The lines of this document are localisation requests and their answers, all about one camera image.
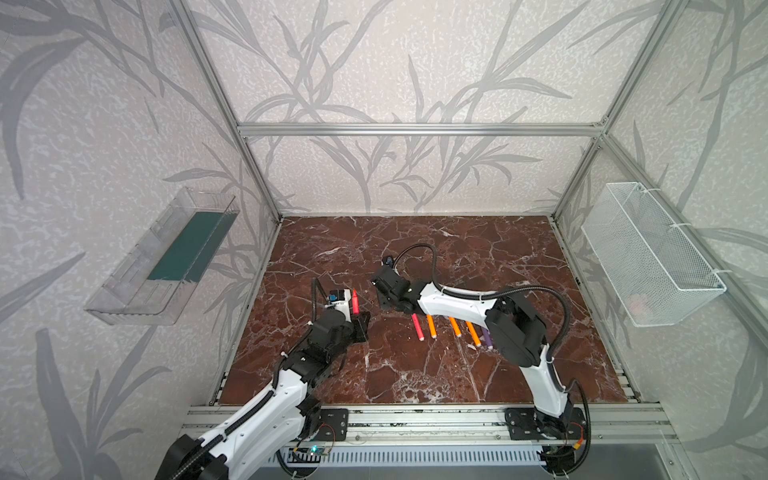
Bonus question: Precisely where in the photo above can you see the pink highlighter pen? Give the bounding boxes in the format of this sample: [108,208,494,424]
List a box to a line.
[411,313,425,341]
[351,290,360,315]

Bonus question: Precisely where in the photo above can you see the yellow-orange highlighter pen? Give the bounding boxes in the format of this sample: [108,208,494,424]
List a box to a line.
[426,314,437,339]

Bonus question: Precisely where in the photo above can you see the orange highlighter pen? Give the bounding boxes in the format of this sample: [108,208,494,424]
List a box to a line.
[465,321,482,347]
[449,317,462,338]

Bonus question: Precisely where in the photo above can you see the purple highlighter pen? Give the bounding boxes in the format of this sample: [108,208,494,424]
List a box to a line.
[481,328,494,350]

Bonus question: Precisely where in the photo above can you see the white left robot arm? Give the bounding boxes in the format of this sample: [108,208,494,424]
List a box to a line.
[155,307,371,479]

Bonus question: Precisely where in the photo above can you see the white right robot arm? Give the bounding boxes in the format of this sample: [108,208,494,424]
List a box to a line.
[371,265,572,423]

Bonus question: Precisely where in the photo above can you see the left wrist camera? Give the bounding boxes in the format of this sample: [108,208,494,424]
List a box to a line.
[327,289,353,317]

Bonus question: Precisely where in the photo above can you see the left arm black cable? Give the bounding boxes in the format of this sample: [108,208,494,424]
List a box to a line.
[161,277,337,480]

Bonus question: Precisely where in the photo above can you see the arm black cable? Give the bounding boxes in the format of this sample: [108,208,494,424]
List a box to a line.
[386,242,592,469]
[161,277,337,480]

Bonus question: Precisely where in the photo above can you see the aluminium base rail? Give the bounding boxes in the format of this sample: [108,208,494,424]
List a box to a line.
[179,403,679,480]

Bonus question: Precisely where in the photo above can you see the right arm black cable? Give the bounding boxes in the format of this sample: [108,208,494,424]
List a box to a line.
[386,242,592,469]

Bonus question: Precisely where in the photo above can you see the clear plastic wall tray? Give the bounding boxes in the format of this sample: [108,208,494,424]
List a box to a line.
[84,187,240,326]

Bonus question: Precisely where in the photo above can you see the white wire mesh basket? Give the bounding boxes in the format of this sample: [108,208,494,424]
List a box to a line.
[582,182,727,328]

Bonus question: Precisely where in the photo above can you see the aluminium cage frame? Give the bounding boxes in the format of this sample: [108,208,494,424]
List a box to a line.
[167,0,768,421]

